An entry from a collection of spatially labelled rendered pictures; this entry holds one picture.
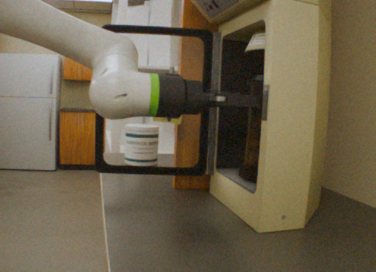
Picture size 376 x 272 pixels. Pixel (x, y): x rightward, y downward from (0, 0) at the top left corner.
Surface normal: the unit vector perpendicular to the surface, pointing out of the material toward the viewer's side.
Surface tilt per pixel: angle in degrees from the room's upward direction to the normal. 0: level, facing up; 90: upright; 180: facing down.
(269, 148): 90
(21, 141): 90
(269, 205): 90
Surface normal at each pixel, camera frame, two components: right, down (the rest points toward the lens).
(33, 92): 0.26, 0.10
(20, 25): 0.29, 0.68
